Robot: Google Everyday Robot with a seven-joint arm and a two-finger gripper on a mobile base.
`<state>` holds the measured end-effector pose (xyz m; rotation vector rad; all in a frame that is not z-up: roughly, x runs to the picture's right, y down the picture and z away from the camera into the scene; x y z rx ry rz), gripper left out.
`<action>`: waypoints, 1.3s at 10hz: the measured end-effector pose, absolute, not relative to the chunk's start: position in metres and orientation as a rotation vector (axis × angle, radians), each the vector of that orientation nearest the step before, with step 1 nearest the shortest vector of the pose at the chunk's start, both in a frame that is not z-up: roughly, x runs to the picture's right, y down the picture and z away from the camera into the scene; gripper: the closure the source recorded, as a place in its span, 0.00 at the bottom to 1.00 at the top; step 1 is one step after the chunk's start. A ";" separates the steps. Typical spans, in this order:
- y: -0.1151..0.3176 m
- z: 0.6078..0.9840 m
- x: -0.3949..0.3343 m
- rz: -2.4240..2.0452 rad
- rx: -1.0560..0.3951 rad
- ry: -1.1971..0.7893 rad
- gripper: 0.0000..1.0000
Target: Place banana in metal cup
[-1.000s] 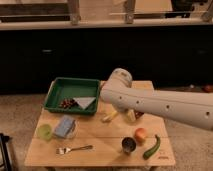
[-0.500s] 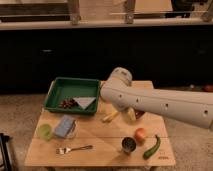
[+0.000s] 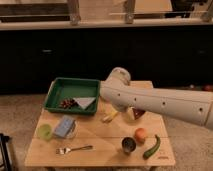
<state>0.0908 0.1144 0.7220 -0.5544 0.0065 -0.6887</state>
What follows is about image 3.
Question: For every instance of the dark maroon bowl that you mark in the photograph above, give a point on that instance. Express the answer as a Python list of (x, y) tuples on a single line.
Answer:
[(138, 113)]

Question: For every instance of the green cucumber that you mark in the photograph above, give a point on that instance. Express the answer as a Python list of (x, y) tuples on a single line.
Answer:
[(148, 153)]

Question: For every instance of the light green plastic cup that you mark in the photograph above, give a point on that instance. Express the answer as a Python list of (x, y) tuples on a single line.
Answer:
[(44, 132)]

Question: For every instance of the white folded napkin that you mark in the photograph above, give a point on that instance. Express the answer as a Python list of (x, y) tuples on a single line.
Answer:
[(84, 102)]

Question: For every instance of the green plastic tray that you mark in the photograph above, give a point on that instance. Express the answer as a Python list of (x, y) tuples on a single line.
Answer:
[(71, 88)]

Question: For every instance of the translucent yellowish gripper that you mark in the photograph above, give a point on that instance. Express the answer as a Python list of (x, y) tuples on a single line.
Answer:
[(130, 114)]

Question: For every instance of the yellow banana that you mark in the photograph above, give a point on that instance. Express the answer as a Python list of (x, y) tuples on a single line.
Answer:
[(110, 114)]

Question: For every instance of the small metal cup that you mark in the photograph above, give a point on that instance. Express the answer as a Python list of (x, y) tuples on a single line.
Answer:
[(128, 145)]

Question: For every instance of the black cabinet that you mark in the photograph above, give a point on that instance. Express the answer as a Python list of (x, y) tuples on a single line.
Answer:
[(168, 56)]

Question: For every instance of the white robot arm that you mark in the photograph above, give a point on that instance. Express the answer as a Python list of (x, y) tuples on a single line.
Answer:
[(195, 107)]

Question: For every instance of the blue sponge cloth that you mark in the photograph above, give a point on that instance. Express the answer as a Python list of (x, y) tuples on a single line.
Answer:
[(65, 126)]

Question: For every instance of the orange tomato fruit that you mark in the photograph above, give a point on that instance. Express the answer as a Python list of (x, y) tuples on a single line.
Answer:
[(140, 135)]

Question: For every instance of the dark red grapes bunch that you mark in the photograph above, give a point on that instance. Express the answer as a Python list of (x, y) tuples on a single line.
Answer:
[(68, 103)]

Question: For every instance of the silver metal fork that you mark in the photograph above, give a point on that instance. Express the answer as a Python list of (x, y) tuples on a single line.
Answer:
[(67, 150)]

